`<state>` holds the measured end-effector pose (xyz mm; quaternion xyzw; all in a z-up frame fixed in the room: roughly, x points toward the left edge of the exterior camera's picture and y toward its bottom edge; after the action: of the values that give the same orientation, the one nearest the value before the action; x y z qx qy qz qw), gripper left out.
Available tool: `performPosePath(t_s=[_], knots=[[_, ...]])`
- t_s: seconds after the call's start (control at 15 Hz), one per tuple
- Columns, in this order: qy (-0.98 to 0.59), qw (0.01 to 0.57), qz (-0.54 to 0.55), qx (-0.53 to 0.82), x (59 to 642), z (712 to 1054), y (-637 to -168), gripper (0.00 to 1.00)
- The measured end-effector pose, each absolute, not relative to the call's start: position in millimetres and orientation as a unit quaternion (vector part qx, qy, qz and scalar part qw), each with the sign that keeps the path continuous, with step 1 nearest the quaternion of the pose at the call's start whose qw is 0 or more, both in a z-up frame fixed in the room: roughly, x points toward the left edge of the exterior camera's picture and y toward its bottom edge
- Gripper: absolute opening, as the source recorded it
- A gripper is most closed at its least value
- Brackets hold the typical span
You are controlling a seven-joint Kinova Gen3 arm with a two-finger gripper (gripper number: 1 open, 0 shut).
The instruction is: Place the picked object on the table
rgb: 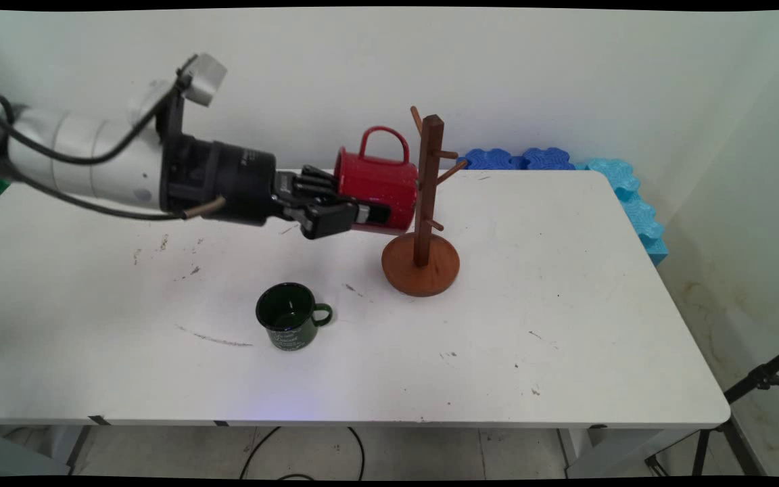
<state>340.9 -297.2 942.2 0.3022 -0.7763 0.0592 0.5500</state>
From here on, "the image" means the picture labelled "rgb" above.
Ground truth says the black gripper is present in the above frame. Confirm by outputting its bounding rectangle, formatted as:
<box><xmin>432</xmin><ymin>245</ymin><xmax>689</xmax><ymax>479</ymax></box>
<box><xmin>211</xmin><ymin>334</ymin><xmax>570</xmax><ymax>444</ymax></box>
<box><xmin>185</xmin><ymin>137</ymin><xmax>392</xmax><ymax>241</ymax></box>

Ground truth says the red enamel mug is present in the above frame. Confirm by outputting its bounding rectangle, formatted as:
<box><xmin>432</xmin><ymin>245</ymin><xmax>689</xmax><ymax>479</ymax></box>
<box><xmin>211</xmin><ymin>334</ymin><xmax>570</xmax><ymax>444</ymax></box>
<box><xmin>333</xmin><ymin>125</ymin><xmax>421</xmax><ymax>237</ymax></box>

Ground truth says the brown wooden mug tree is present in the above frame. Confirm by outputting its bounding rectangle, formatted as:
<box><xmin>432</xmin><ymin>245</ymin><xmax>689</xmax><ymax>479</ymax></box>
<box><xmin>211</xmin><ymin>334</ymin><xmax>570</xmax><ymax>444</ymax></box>
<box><xmin>381</xmin><ymin>106</ymin><xmax>469</xmax><ymax>298</ymax></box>

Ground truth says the dark green enamel mug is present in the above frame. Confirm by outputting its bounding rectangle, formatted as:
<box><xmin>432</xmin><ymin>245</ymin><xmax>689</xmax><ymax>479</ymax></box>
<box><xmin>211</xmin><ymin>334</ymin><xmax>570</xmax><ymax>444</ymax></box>
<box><xmin>255</xmin><ymin>281</ymin><xmax>334</xmax><ymax>352</ymax></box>

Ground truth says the dark blue foam mat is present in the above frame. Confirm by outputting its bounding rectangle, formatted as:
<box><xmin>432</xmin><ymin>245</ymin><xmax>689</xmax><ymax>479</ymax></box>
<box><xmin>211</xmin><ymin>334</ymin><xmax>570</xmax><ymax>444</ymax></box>
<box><xmin>456</xmin><ymin>148</ymin><xmax>524</xmax><ymax>170</ymax></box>
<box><xmin>521</xmin><ymin>147</ymin><xmax>576</xmax><ymax>170</ymax></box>

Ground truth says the cyan foam mat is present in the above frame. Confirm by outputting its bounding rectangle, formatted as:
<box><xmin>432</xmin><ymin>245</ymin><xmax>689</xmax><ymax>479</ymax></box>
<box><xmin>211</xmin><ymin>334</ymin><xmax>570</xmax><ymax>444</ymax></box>
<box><xmin>573</xmin><ymin>158</ymin><xmax>642</xmax><ymax>202</ymax></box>
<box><xmin>621</xmin><ymin>195</ymin><xmax>669</xmax><ymax>266</ymax></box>

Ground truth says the grey table leg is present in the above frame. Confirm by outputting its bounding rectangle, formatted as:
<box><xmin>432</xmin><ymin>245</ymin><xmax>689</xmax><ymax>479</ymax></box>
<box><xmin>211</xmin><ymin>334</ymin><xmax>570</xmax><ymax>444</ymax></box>
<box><xmin>65</xmin><ymin>425</ymin><xmax>94</xmax><ymax>474</ymax></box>

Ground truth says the black tripod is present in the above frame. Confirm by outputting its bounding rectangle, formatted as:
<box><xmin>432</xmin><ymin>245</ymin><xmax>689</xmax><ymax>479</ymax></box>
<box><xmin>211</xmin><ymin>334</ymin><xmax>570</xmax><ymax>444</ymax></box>
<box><xmin>645</xmin><ymin>338</ymin><xmax>779</xmax><ymax>478</ymax></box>

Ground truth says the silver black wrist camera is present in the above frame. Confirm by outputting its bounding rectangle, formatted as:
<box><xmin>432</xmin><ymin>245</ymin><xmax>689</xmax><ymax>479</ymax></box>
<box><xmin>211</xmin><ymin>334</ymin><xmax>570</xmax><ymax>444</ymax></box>
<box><xmin>176</xmin><ymin>53</ymin><xmax>229</xmax><ymax>108</ymax></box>

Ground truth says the black floor cable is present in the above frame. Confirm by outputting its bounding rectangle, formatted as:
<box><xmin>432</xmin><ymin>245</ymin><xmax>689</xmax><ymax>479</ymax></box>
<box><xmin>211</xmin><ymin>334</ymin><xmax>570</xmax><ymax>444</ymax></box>
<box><xmin>239</xmin><ymin>426</ymin><xmax>367</xmax><ymax>481</ymax></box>

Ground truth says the black camera cable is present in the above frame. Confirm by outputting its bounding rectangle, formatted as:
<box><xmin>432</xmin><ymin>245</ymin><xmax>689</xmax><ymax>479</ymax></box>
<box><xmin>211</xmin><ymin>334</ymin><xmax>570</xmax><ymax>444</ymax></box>
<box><xmin>0</xmin><ymin>80</ymin><xmax>184</xmax><ymax>167</ymax></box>

